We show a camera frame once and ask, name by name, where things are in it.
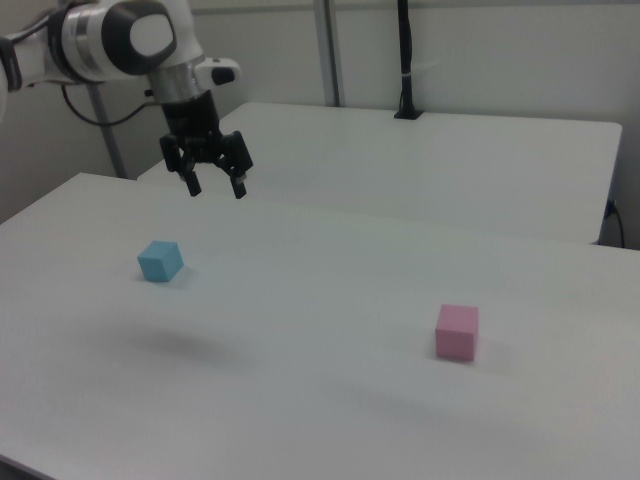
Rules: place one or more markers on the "grey metal partition post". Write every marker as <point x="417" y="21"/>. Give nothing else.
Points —
<point x="330" y="50"/>

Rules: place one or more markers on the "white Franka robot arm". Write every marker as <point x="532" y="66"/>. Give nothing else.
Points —
<point x="150" y="35"/>

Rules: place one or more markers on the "blue foam cube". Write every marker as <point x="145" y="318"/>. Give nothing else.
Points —
<point x="160" y="265"/>

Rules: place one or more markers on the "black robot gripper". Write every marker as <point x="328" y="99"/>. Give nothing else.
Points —
<point x="192" y="122"/>

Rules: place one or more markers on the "pink foam cube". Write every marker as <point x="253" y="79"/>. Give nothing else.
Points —
<point x="455" y="335"/>

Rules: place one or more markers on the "black pole with clamp base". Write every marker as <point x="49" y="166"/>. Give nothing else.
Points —
<point x="405" y="50"/>

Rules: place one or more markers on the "white side table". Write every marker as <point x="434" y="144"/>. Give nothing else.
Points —
<point x="400" y="170"/>

